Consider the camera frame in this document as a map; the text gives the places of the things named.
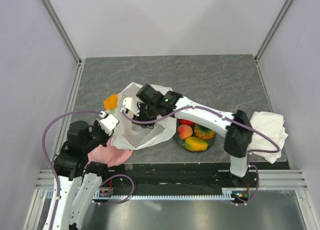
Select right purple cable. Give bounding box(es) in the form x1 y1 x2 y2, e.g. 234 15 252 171
122 112 282 206

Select fake yellow green mango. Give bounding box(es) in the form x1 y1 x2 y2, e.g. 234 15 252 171
184 136 209 152

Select right aluminium frame post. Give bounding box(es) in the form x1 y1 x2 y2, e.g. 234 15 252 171
253 0 301 62

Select purple cable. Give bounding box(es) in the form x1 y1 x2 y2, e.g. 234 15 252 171
122 112 282 206
41 109 136 230

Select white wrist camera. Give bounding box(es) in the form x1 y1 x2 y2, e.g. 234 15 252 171
121 97 140 116
97 111 119 136

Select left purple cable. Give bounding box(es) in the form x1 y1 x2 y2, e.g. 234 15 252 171
41 109 136 230

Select left aluminium frame post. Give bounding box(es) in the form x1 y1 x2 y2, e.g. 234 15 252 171
33 0 83 66

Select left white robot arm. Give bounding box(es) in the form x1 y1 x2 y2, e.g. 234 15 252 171
43 118 118 230

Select pink cap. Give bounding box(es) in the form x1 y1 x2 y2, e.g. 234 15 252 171
87 145 133 168

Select white plastic bag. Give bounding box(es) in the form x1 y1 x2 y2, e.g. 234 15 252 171
111 82 177 150

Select fake red bell pepper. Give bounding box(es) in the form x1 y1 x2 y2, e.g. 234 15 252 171
179 119 196 126

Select fake fruit green leaves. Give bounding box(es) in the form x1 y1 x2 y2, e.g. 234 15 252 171
194 124 216 141

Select blue ceramic plate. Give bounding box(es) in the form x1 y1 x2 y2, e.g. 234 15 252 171
174 119 216 153

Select fake peach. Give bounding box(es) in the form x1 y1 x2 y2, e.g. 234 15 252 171
177 124 193 140

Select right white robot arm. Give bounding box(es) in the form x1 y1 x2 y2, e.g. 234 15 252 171
126 84 253 187

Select white folded towel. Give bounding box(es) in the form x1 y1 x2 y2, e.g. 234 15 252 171
247 111 288 164

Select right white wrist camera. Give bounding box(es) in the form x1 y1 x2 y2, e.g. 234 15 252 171
121 97 140 116

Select orange cloth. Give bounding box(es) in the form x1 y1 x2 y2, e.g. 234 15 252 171
103 94 118 111

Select slotted cable duct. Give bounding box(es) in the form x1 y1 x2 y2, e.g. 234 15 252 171
92 190 235 201

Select aluminium frame post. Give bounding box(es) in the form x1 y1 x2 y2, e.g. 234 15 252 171
253 0 301 62
33 0 83 66

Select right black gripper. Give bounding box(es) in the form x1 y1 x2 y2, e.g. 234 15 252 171
131 100 159 130

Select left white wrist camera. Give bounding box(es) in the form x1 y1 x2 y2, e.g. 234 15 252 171
97 111 119 136

